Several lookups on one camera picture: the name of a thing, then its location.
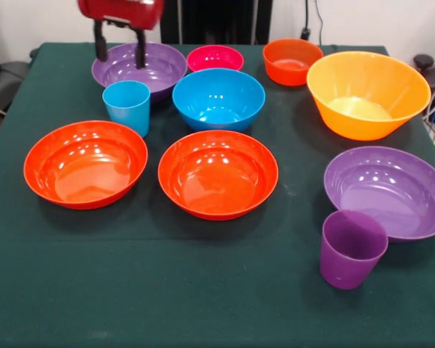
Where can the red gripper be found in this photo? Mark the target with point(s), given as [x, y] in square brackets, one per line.
[123, 9]

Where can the blue plastic cup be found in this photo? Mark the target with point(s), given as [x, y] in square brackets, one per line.
[127, 116]

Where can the wide red-orange bowl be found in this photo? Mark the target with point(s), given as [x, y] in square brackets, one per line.
[87, 170]
[217, 181]

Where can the purple plastic bowl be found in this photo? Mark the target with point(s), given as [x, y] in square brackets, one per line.
[159, 61]
[391, 188]

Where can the pink plastic bowl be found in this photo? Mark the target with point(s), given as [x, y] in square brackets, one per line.
[214, 58]

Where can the blue plastic bowl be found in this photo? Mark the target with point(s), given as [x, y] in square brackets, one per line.
[217, 94]

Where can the small deep orange bowl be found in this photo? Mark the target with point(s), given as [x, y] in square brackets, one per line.
[291, 74]

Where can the dark green tablecloth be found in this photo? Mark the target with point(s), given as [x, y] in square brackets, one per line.
[203, 272]

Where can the large yellow-orange bowl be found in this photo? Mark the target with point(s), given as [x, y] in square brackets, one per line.
[366, 79]

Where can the purple plastic cup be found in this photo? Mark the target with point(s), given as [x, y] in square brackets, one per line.
[344, 268]

